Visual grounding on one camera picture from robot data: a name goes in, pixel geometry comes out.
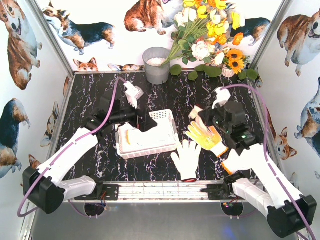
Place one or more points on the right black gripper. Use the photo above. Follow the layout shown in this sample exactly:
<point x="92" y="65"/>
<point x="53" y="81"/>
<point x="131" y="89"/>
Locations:
<point x="204" y="115"/>

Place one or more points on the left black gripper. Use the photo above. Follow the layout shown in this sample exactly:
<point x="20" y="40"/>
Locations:
<point x="140" y="119"/>

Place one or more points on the yellow dotted work glove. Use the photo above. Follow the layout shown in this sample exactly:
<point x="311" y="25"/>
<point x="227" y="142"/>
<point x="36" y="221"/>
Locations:
<point x="208" y="138"/>

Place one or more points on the blue dotted work glove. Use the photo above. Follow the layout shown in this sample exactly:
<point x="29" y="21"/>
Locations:
<point x="151" y="137"/>

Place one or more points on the white perforated storage basket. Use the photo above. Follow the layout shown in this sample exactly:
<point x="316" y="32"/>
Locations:
<point x="166" y="122"/>

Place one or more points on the cream glove red cuff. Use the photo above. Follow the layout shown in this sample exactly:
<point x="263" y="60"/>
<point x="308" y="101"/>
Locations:
<point x="186" y="160"/>

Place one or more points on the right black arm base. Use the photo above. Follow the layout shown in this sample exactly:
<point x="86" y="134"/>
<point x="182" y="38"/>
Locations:
<point x="225" y="191"/>

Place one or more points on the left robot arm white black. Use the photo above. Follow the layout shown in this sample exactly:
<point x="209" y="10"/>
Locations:
<point x="108" y="114"/>

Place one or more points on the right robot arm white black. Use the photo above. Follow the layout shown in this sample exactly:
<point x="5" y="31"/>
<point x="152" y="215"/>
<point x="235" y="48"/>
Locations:
<point x="253" y="175"/>

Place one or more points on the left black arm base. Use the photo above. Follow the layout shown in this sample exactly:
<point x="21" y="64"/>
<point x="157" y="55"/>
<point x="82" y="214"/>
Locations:
<point x="107" y="192"/>

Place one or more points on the white glove orange cuff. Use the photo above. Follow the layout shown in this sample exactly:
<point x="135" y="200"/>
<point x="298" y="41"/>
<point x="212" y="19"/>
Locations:
<point x="235" y="162"/>

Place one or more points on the small sunflower pot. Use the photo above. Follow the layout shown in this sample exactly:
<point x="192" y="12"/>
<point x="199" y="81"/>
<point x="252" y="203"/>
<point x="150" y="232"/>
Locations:
<point x="235" y="62"/>

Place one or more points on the grey metal bucket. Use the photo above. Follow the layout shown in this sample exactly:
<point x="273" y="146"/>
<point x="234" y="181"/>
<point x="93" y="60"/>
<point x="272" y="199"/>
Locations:
<point x="156" y="67"/>

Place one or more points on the artificial flower bouquet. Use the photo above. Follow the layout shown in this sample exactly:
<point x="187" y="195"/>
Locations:
<point x="203" y="31"/>

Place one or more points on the aluminium front rail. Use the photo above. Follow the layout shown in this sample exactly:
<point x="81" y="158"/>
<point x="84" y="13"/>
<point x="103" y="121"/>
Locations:
<point x="160" y="193"/>

